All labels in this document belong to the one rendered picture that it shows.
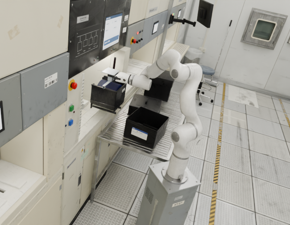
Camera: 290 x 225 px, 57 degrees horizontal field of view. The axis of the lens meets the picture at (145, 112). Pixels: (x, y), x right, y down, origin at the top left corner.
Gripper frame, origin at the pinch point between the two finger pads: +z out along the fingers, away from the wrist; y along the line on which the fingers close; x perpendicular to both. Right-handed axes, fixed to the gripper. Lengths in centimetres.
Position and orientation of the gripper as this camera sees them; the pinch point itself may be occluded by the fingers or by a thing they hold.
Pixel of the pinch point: (111, 73)
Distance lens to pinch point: 206.5
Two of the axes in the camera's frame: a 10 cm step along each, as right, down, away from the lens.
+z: -9.4, -2.9, 1.8
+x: 1.8, -8.6, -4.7
